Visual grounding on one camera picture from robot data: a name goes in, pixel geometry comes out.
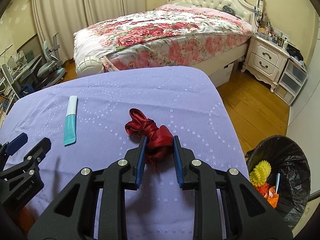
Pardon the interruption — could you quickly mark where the dark red satin ribbon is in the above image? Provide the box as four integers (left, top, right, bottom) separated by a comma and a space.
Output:
125, 108, 174, 172

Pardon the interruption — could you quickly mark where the yellow foam fruit net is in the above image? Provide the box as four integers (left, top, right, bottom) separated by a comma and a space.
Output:
249, 160, 271, 187

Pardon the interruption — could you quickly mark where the orange plastic bag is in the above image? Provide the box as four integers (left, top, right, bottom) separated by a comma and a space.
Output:
255, 183, 279, 209

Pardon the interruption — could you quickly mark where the light blue paper packet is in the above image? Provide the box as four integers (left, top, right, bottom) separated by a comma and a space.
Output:
275, 173, 281, 194

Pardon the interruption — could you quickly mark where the black lined trash bin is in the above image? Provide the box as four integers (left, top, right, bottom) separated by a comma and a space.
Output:
245, 135, 311, 229

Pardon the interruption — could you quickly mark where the teal white tube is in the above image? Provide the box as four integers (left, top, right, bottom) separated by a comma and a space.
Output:
63, 95, 78, 146

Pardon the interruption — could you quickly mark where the purple table cloth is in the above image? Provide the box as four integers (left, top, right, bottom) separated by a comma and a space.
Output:
1, 66, 248, 235

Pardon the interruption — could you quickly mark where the desk with clutter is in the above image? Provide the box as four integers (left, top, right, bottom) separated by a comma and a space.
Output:
1, 50, 42, 98

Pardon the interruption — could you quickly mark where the grey desk chair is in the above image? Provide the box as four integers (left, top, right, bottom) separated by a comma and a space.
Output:
37, 33, 67, 89

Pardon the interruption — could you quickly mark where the white storage box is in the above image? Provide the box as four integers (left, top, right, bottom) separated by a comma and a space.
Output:
209, 63, 233, 88

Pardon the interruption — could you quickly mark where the white nightstand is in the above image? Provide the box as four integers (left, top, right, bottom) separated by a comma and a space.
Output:
241, 35, 290, 93

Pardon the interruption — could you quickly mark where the pink floral quilt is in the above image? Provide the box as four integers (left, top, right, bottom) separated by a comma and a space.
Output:
73, 3, 257, 72

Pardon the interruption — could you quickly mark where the plastic drawer unit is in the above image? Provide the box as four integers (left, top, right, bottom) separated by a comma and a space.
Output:
274, 57, 308, 106

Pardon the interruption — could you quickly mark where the beige curtain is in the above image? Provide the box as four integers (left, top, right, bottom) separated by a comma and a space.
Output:
31, 0, 146, 61

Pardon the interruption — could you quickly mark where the white bed with headboard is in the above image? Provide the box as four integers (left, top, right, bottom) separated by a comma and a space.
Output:
165, 0, 257, 76

